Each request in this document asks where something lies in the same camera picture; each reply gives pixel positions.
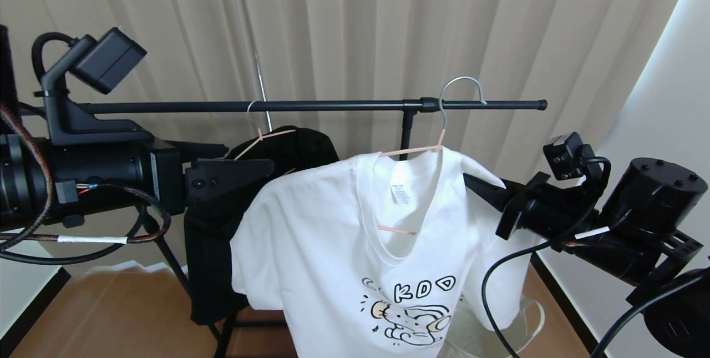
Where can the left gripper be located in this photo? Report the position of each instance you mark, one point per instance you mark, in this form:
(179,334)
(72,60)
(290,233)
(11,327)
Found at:
(111,175)

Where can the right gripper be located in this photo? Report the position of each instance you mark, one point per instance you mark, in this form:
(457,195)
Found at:
(554,213)

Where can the pink clothes hanger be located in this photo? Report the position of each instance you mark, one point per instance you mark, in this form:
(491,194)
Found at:
(410,151)
(260,139)

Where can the black shorts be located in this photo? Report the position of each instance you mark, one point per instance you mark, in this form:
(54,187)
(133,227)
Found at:
(211,269)

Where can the white garment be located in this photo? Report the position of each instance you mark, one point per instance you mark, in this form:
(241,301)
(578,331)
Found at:
(310,236)

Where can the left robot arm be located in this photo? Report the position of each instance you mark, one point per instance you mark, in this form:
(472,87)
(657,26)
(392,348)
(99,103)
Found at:
(16,180)

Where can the white laundry basket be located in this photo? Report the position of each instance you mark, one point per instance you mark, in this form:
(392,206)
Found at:
(527,319)

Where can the black clothes rack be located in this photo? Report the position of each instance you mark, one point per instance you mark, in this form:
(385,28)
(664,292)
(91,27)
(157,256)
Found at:
(333,105)

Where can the beige curtain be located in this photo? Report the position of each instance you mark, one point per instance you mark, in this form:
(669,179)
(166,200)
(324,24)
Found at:
(388,25)

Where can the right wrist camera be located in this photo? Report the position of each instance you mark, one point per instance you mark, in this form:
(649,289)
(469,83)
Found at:
(566,155)

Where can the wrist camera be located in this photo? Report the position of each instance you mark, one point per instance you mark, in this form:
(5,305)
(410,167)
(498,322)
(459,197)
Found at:
(566,155)
(105,61)

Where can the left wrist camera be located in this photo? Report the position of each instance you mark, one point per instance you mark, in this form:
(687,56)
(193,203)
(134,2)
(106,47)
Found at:
(105,61)

